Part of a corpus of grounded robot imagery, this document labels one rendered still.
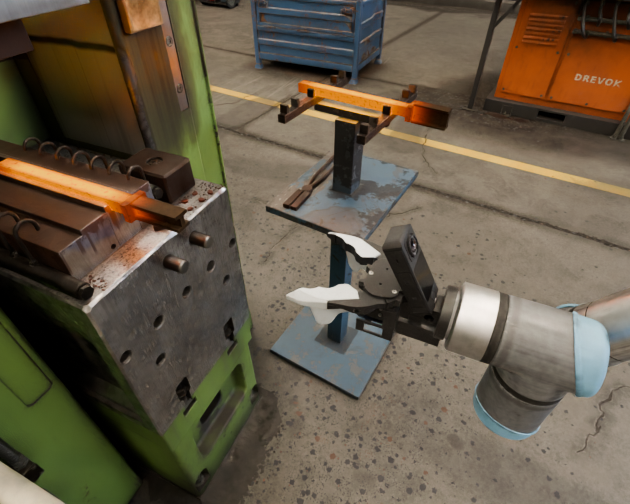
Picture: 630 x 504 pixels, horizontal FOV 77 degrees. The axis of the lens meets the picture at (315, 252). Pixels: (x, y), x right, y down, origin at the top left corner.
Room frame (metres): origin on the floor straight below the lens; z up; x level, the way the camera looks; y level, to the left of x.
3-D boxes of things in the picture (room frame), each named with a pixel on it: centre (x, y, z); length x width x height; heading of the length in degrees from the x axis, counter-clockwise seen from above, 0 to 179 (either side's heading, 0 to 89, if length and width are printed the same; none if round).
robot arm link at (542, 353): (0.28, -0.27, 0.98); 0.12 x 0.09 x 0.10; 66
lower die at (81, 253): (0.62, 0.54, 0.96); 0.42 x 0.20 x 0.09; 66
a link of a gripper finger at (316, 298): (0.34, -0.01, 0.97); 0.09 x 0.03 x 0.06; 99
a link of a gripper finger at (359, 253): (0.44, -0.06, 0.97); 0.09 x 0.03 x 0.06; 33
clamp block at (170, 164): (0.72, 0.33, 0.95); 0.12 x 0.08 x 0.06; 66
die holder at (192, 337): (0.67, 0.52, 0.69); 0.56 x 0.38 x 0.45; 66
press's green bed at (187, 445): (0.67, 0.52, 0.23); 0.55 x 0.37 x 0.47; 66
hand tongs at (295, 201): (1.14, -0.07, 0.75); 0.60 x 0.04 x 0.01; 153
